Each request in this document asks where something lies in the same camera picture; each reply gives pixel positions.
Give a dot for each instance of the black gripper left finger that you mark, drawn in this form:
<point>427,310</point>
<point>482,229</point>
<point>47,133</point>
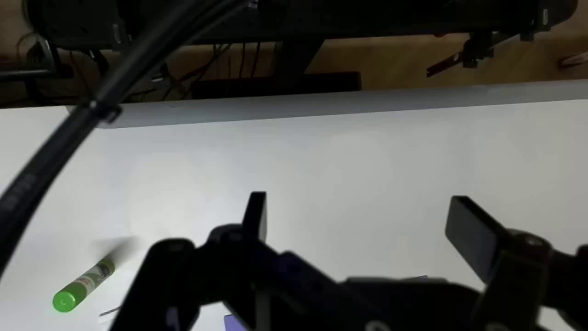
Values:
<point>256,214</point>

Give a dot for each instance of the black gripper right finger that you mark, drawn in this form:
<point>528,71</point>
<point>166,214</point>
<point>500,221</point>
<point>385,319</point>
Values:
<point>475,236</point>

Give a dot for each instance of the purple mat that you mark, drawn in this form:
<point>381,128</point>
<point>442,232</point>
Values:
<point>232,323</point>

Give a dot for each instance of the green marker pen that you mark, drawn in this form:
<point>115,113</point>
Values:
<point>83,286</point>

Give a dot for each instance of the black desk frame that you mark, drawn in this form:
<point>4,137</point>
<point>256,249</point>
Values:
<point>295,37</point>

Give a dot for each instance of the black camera stand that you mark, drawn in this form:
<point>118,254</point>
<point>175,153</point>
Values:
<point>478,49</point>

